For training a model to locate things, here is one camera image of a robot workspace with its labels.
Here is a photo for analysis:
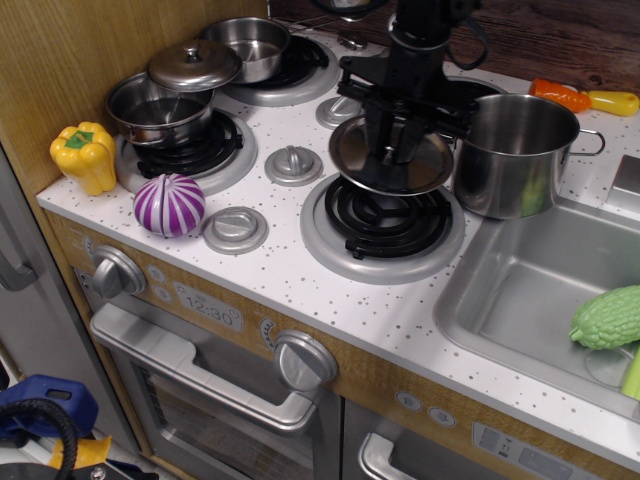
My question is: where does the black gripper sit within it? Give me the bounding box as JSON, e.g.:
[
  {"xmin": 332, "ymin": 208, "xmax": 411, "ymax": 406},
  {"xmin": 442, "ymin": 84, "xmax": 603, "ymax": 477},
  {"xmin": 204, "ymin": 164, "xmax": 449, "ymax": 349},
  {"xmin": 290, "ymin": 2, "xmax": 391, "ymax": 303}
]
[{"xmin": 338, "ymin": 43, "xmax": 478, "ymax": 165}]

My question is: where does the steel pot lid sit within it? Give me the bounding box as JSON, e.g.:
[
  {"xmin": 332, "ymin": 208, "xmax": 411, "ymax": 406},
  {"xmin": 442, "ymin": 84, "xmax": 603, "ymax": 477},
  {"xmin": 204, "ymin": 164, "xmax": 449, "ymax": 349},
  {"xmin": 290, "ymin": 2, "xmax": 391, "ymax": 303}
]
[{"xmin": 329, "ymin": 116, "xmax": 454, "ymax": 196}]

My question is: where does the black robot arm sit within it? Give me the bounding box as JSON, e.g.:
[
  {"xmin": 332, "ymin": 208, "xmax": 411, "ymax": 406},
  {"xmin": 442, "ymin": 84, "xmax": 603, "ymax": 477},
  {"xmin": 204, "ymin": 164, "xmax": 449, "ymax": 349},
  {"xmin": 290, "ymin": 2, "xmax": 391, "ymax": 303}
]
[{"xmin": 338, "ymin": 1, "xmax": 487, "ymax": 163}]

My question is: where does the tall steel pot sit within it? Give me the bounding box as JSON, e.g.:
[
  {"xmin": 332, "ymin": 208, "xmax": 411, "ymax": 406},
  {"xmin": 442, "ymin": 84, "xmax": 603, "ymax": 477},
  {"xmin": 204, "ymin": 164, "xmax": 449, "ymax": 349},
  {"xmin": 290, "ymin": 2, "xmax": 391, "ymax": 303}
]
[{"xmin": 452, "ymin": 94, "xmax": 606, "ymax": 220}]

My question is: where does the steel pan back left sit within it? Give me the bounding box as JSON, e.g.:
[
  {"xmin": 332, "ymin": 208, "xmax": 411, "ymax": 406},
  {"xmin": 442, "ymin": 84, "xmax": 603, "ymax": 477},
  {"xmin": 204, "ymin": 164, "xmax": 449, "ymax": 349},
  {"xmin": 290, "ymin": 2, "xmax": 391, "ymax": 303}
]
[{"xmin": 198, "ymin": 17, "xmax": 291, "ymax": 84}]

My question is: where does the steel pan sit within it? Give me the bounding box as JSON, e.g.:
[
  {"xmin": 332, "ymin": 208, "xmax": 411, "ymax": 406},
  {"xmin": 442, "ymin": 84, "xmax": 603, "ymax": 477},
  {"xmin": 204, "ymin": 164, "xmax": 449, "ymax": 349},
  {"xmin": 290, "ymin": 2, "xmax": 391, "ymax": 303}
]
[
  {"xmin": 198, "ymin": 17, "xmax": 291, "ymax": 84},
  {"xmin": 106, "ymin": 72, "xmax": 215, "ymax": 148}
]

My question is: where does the steel lid on pan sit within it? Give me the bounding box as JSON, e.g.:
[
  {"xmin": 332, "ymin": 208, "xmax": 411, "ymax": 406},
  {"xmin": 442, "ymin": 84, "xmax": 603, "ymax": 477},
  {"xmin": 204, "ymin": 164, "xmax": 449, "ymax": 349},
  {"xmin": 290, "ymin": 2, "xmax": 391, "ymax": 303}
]
[{"xmin": 147, "ymin": 39, "xmax": 242, "ymax": 93}]

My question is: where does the steel pan front left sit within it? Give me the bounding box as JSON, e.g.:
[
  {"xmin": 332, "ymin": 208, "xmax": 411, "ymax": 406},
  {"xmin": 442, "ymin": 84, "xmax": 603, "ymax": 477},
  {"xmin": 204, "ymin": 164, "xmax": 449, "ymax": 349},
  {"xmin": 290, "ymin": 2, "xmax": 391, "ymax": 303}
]
[{"xmin": 106, "ymin": 72, "xmax": 215, "ymax": 148}]

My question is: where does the grey stove knob back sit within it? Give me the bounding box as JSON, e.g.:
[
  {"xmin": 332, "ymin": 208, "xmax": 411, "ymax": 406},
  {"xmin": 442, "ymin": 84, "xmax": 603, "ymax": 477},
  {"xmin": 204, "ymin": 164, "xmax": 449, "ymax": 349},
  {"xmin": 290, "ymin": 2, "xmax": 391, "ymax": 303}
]
[{"xmin": 315, "ymin": 96, "xmax": 363, "ymax": 130}]

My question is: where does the grey stove knob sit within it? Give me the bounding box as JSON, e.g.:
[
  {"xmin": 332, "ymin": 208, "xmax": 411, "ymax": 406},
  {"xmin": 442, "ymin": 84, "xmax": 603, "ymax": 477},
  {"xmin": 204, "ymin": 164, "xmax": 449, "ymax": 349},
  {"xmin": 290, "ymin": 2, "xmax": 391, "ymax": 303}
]
[
  {"xmin": 315, "ymin": 96, "xmax": 363, "ymax": 130},
  {"xmin": 202, "ymin": 206, "xmax": 269, "ymax": 255},
  {"xmin": 264, "ymin": 145, "xmax": 323, "ymax": 187}
]

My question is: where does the back right black burner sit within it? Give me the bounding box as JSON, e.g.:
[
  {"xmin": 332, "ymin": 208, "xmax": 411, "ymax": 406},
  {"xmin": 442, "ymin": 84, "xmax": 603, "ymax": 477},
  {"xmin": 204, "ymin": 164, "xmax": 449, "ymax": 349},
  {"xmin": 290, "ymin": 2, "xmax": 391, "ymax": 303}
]
[{"xmin": 440, "ymin": 77, "xmax": 507, "ymax": 107}]

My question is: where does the black burner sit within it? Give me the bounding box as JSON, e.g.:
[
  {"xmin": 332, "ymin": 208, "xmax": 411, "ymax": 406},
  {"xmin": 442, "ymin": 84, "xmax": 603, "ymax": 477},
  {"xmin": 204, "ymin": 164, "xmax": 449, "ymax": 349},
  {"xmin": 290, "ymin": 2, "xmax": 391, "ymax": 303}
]
[
  {"xmin": 440, "ymin": 77, "xmax": 507, "ymax": 107},
  {"xmin": 116, "ymin": 110, "xmax": 257, "ymax": 196},
  {"xmin": 223, "ymin": 35, "xmax": 340, "ymax": 107},
  {"xmin": 300, "ymin": 175, "xmax": 465, "ymax": 285}
]

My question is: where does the back left black burner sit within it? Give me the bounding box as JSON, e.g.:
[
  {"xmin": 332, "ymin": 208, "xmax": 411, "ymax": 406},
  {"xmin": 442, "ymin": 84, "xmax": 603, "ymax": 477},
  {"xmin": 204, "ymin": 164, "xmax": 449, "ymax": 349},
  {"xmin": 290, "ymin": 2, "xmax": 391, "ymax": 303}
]
[{"xmin": 223, "ymin": 35, "xmax": 340, "ymax": 107}]

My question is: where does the grey stove knob middle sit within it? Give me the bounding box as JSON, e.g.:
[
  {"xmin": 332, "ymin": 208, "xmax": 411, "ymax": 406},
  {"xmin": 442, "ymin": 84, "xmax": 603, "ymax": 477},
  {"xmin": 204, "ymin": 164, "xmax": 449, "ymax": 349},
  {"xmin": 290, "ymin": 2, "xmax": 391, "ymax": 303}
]
[{"xmin": 264, "ymin": 145, "xmax": 323, "ymax": 187}]

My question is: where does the front right black burner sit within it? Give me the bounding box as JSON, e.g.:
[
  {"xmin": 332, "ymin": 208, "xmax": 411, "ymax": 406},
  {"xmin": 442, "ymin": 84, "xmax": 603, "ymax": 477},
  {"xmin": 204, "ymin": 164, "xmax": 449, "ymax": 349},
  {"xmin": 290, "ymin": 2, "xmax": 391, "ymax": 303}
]
[{"xmin": 300, "ymin": 175, "xmax": 465, "ymax": 285}]

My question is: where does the front left black burner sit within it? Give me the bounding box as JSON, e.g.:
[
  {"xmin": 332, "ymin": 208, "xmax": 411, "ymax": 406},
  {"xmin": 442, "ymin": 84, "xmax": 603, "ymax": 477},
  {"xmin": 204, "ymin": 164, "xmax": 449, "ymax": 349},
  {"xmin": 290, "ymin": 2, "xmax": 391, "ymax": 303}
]
[{"xmin": 116, "ymin": 110, "xmax": 257, "ymax": 196}]

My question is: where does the orange toy carrot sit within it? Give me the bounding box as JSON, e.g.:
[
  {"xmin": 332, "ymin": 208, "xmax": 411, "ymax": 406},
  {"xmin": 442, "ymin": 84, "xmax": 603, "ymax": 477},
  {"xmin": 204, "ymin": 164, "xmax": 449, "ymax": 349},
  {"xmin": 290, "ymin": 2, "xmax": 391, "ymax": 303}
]
[{"xmin": 529, "ymin": 78, "xmax": 591, "ymax": 113}]

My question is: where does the grey stove knob front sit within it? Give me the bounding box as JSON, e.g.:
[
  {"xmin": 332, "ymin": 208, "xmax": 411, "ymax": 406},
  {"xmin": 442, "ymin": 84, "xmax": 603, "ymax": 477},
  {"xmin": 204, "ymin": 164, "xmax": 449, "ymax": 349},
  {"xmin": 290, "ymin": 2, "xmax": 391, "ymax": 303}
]
[{"xmin": 202, "ymin": 206, "xmax": 269, "ymax": 255}]

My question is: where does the grey sink basin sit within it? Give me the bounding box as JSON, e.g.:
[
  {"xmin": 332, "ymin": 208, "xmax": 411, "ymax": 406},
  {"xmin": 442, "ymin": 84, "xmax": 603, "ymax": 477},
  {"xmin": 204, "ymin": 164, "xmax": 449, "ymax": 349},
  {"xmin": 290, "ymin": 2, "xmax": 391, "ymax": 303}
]
[{"xmin": 434, "ymin": 199, "xmax": 639, "ymax": 421}]

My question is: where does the yellow toy squash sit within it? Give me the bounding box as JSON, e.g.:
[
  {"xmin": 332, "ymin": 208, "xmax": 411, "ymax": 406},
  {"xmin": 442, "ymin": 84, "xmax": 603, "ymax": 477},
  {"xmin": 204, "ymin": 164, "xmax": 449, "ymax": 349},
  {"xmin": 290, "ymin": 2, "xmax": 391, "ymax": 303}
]
[{"xmin": 583, "ymin": 90, "xmax": 639, "ymax": 117}]

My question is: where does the grey faucet base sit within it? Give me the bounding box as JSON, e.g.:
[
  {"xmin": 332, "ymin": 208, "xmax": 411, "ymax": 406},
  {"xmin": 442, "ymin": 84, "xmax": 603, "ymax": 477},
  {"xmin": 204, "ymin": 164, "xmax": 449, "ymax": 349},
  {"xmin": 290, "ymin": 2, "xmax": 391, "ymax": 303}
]
[{"xmin": 605, "ymin": 155, "xmax": 640, "ymax": 214}]

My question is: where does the purple striped toy onion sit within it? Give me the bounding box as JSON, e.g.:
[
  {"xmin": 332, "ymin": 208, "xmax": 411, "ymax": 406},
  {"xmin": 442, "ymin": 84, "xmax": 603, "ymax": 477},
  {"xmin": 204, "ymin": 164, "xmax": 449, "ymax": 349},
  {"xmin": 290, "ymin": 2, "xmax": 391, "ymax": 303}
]
[{"xmin": 133, "ymin": 173, "xmax": 206, "ymax": 238}]

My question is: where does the right grey oven dial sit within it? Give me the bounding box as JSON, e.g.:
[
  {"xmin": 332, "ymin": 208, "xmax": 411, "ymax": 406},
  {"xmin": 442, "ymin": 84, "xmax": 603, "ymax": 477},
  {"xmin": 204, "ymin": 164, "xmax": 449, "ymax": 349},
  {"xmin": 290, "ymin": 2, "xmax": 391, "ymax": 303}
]
[{"xmin": 274, "ymin": 329, "xmax": 339, "ymax": 392}]

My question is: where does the grey oven dial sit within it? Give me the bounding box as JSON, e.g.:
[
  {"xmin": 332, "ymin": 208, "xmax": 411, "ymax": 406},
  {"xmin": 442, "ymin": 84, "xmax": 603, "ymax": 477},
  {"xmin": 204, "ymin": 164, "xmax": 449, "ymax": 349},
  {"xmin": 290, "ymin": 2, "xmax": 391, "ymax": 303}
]
[
  {"xmin": 274, "ymin": 329, "xmax": 339, "ymax": 392},
  {"xmin": 92, "ymin": 245, "xmax": 147, "ymax": 300}
]

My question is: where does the green toy bitter gourd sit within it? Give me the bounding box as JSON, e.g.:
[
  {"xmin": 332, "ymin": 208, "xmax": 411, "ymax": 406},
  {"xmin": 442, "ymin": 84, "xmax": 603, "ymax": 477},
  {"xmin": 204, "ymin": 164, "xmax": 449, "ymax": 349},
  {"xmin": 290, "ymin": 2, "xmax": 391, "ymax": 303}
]
[{"xmin": 569, "ymin": 285, "xmax": 639, "ymax": 350}]

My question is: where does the yellow toy bell pepper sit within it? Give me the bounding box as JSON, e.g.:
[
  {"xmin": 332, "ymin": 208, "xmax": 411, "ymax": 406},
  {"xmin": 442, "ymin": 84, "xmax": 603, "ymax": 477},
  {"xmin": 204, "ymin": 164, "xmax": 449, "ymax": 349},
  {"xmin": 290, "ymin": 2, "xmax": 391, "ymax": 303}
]
[{"xmin": 49, "ymin": 122, "xmax": 117, "ymax": 196}]

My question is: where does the left grey oven dial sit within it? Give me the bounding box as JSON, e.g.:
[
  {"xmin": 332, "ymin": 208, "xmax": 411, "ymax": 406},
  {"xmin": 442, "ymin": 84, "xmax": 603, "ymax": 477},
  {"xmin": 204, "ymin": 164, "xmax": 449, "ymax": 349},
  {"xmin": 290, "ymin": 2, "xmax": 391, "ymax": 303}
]
[{"xmin": 92, "ymin": 245, "xmax": 147, "ymax": 300}]

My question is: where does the light green toy piece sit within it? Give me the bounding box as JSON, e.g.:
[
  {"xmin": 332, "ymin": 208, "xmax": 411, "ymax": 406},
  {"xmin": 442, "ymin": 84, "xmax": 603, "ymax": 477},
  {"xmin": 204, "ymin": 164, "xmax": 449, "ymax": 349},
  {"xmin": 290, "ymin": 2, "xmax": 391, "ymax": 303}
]
[{"xmin": 620, "ymin": 341, "xmax": 640, "ymax": 400}]

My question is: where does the blue device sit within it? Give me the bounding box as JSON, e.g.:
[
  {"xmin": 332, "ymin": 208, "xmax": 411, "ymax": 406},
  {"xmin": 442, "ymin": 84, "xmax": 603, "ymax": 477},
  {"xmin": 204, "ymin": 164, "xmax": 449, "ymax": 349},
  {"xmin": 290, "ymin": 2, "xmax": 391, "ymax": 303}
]
[{"xmin": 1, "ymin": 374, "xmax": 99, "ymax": 440}]

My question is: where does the grey oven door handle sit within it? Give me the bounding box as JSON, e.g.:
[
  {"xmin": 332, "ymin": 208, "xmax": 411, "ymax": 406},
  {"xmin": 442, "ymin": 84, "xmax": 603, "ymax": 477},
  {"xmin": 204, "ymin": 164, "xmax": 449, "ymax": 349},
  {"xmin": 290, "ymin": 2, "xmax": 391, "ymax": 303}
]
[{"xmin": 89, "ymin": 302, "xmax": 318, "ymax": 438}]

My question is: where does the grey dishwasher handle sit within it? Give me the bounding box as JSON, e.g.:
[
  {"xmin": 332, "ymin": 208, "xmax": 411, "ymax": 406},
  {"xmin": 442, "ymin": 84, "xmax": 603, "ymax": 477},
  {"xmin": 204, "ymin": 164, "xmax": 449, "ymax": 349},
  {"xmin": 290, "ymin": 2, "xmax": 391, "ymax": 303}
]
[{"xmin": 358, "ymin": 433, "xmax": 415, "ymax": 480}]

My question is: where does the grey fridge handle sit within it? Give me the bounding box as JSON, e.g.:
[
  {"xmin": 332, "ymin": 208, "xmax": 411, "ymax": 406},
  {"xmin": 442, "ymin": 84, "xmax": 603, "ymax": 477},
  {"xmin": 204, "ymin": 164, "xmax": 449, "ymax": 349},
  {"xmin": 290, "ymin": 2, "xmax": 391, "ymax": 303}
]
[{"xmin": 1, "ymin": 204, "xmax": 39, "ymax": 292}]

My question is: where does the black braided cable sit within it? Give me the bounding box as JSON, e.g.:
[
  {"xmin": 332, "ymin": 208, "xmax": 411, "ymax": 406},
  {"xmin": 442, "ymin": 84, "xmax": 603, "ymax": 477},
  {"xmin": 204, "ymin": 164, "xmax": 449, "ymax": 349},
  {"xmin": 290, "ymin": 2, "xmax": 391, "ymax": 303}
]
[{"xmin": 0, "ymin": 398, "xmax": 80, "ymax": 471}]

